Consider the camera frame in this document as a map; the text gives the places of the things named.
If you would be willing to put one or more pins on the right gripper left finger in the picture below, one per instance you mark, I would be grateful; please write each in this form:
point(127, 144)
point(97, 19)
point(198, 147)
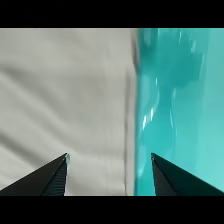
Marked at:
point(50, 180)

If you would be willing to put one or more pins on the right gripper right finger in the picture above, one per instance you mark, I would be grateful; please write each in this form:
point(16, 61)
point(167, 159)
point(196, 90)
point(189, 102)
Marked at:
point(173, 181)

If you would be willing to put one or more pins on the white garment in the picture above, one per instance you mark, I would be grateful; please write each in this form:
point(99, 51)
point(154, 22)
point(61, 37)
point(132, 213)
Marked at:
point(66, 100)

